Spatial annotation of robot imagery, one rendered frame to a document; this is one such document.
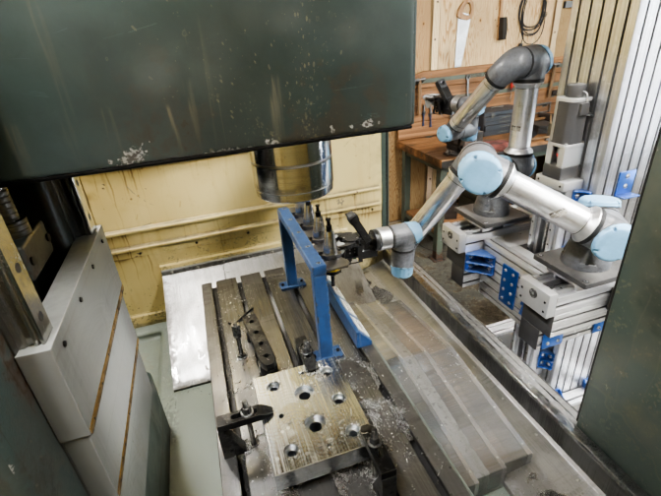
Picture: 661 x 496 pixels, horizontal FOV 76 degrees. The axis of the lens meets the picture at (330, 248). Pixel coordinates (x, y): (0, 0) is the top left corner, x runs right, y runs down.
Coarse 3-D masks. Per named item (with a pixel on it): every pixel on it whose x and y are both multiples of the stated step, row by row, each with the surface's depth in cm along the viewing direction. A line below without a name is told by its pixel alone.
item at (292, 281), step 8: (280, 224) 153; (280, 232) 155; (288, 240) 156; (288, 248) 158; (288, 256) 159; (288, 264) 161; (288, 272) 162; (288, 280) 164; (296, 280) 165; (304, 280) 167; (280, 288) 165; (288, 288) 164
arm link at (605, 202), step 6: (582, 198) 132; (588, 198) 132; (594, 198) 131; (600, 198) 131; (606, 198) 131; (612, 198) 131; (582, 204) 131; (588, 204) 129; (594, 204) 128; (600, 204) 127; (606, 204) 126; (612, 204) 126; (618, 204) 127; (618, 210) 128
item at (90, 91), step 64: (0, 0) 51; (64, 0) 53; (128, 0) 55; (192, 0) 57; (256, 0) 59; (320, 0) 62; (384, 0) 64; (0, 64) 53; (64, 64) 55; (128, 64) 58; (192, 64) 60; (256, 64) 63; (320, 64) 65; (384, 64) 68; (0, 128) 56; (64, 128) 58; (128, 128) 61; (192, 128) 63; (256, 128) 66; (320, 128) 70; (384, 128) 74
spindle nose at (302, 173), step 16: (304, 144) 75; (320, 144) 77; (256, 160) 78; (272, 160) 76; (288, 160) 75; (304, 160) 76; (320, 160) 78; (256, 176) 80; (272, 176) 77; (288, 176) 77; (304, 176) 77; (320, 176) 79; (272, 192) 79; (288, 192) 78; (304, 192) 78; (320, 192) 80
